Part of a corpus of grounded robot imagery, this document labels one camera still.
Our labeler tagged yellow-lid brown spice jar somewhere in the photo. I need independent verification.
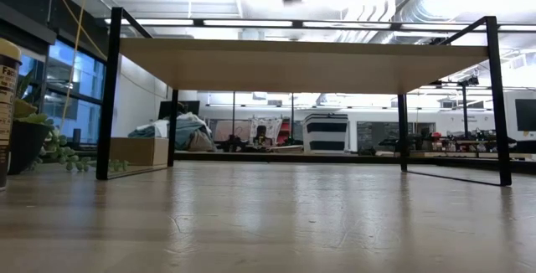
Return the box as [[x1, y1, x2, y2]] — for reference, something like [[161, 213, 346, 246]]
[[0, 37, 23, 191]]

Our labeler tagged wooden shelf with black legs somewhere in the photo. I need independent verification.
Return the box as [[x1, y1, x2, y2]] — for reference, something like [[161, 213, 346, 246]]
[[95, 6, 513, 188]]

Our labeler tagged black computer monitor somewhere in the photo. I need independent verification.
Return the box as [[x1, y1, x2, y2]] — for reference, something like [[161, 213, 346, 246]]
[[157, 100, 202, 120]]

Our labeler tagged large glass window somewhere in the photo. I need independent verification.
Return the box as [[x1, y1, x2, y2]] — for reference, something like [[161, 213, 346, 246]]
[[16, 38, 106, 145]]

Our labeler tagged pile of cloths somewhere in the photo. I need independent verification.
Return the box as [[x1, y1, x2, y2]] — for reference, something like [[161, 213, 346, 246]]
[[126, 111, 218, 153]]

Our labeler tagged small cardboard box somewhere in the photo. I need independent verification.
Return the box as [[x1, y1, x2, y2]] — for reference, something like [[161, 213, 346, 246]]
[[109, 136, 170, 168]]

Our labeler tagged white printed banner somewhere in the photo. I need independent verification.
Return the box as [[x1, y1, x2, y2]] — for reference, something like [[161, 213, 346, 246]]
[[249, 116, 285, 144]]

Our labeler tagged person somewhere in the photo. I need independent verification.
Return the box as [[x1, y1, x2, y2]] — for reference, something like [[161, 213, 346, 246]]
[[253, 124, 271, 147]]

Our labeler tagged white black-striped machine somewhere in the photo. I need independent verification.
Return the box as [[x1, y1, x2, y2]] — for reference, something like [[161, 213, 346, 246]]
[[301, 113, 350, 154]]

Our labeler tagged succulent plant in black pot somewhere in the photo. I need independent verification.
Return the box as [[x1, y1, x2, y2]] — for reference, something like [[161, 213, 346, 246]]
[[7, 70, 131, 177]]

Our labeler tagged cluttered workbench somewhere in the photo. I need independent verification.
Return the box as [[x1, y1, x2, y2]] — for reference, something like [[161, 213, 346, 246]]
[[378, 126, 518, 160]]

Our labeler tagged yellow cable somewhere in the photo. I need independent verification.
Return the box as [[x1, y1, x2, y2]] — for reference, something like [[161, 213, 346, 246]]
[[46, 0, 109, 134]]

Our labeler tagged black camera stand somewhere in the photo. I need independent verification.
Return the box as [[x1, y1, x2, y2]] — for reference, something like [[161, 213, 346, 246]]
[[435, 75, 481, 140]]

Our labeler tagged black wall screen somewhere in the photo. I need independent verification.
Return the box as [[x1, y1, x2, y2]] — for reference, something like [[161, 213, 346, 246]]
[[513, 98, 536, 132]]

